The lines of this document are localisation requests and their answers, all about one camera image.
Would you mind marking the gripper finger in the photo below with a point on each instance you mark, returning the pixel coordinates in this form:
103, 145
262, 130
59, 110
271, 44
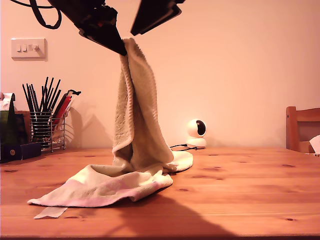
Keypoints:
152, 17
96, 41
110, 37

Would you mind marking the cream terry tea towel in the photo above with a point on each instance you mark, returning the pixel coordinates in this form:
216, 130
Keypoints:
140, 100

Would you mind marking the black drinking straw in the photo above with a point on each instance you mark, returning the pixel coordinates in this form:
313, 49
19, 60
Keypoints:
31, 97
43, 94
48, 94
56, 99
27, 97
35, 97
54, 94

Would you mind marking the green white paper bag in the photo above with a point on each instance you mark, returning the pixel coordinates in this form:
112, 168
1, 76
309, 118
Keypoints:
10, 128

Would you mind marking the dark box with round logo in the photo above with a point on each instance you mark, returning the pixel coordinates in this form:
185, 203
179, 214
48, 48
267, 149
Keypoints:
22, 151

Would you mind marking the wooden chair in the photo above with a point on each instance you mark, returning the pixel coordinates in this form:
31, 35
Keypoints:
291, 129

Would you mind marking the white light switch plate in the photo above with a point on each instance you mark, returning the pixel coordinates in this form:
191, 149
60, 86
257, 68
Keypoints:
28, 48

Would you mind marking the white round security camera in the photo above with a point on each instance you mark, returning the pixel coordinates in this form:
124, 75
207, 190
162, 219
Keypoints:
193, 129

